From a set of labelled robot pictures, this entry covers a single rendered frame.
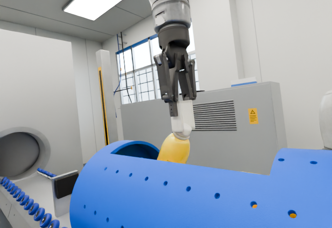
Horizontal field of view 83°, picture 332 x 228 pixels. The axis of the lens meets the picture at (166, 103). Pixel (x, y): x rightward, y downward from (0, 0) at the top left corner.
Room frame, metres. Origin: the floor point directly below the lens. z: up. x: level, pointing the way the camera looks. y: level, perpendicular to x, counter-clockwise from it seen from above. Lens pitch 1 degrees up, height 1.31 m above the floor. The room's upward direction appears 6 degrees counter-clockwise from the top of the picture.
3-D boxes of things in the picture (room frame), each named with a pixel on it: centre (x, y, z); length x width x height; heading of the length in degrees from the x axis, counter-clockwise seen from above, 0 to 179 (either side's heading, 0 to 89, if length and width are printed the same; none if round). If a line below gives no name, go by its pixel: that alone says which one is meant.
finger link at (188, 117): (0.46, -0.05, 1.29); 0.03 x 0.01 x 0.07; 49
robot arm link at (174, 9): (0.44, -0.04, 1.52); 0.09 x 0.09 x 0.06
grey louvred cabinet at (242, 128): (2.51, -0.25, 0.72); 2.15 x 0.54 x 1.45; 51
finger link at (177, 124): (0.42, -0.02, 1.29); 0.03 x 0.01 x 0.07; 49
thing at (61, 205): (0.79, 0.45, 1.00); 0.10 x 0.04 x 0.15; 139
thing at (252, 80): (1.98, -0.84, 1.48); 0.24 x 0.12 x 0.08; 59
